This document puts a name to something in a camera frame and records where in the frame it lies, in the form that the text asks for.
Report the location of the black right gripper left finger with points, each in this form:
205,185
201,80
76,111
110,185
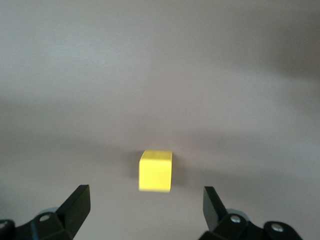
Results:
72,215

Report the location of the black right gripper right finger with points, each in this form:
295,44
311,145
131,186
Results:
215,215

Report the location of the yellow block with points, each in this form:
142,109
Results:
155,172

